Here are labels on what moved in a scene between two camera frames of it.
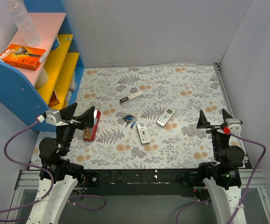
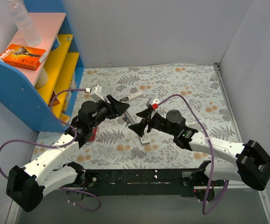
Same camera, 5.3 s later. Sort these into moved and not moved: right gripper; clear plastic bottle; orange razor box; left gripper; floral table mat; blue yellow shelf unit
Moved: left gripper; right gripper
Not moved: orange razor box; clear plastic bottle; blue yellow shelf unit; floral table mat
